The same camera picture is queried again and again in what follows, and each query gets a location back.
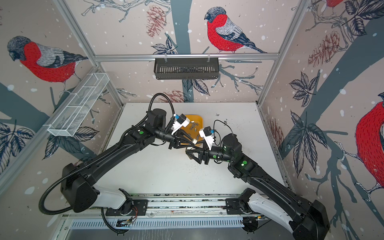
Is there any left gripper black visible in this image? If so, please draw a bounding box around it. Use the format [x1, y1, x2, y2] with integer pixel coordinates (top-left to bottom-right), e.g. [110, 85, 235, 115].
[154, 127, 196, 150]

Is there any yellow plastic tray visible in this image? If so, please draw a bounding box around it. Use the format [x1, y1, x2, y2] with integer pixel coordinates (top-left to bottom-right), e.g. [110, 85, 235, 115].
[181, 115, 204, 141]

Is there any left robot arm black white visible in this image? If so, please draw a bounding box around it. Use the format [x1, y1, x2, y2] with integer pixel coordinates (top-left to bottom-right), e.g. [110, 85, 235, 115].
[61, 109, 199, 215]

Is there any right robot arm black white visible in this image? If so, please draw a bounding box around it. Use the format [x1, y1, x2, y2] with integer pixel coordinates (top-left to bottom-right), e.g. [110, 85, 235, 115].
[186, 134, 330, 240]

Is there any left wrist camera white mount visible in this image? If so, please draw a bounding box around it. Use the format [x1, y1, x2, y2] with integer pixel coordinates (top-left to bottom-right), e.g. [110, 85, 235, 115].
[171, 114, 190, 135]

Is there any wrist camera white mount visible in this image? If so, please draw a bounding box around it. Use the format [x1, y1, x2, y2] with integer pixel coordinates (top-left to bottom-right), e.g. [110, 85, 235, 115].
[171, 114, 190, 135]
[199, 126, 215, 150]

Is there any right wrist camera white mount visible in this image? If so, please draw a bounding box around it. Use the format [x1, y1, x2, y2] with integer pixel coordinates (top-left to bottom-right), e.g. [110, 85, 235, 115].
[199, 126, 215, 150]

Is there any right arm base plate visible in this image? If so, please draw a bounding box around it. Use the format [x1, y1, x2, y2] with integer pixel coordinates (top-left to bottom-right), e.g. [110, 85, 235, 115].
[224, 198, 252, 215]

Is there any black wall basket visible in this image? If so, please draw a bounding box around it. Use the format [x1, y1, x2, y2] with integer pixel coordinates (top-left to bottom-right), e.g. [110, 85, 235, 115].
[154, 58, 220, 80]

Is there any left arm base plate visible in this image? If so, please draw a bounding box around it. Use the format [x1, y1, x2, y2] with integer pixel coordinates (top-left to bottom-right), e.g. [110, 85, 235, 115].
[106, 199, 149, 217]

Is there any white wire mesh shelf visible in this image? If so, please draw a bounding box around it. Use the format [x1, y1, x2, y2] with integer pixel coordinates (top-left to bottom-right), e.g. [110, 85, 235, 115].
[48, 73, 110, 137]

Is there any black corrugated cable hose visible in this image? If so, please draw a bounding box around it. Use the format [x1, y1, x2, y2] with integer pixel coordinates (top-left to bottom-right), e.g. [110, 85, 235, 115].
[38, 92, 176, 216]

